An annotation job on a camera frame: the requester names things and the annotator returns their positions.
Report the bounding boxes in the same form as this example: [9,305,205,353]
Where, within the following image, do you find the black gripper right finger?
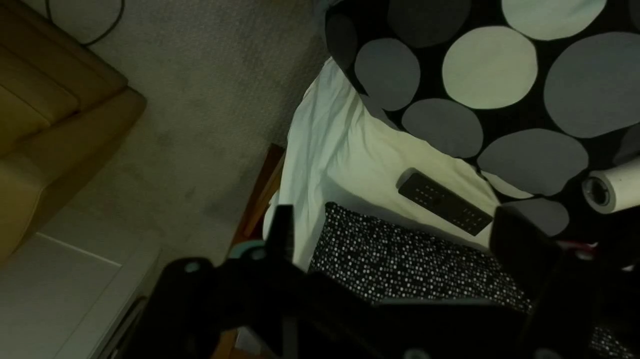
[490,205,562,311]

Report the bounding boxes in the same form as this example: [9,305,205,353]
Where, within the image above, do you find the black duvet with grey dots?
[322,0,640,241]

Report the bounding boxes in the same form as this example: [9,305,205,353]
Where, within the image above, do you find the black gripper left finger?
[268,205,294,259]

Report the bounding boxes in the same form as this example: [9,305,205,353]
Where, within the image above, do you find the wooden bed frame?
[212,143,283,359]

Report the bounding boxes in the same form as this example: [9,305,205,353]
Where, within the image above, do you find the black white speckled pillow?
[309,201,631,359]

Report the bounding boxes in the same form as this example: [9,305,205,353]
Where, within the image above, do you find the black cable on floor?
[41,0,128,48]

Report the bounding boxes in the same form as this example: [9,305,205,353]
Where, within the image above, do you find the black remote control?
[396,169,491,235]

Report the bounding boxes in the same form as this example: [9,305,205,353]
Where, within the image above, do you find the white bed sheet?
[272,60,498,269]

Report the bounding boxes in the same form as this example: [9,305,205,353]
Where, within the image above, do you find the mustard yellow armchair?
[0,0,145,259]

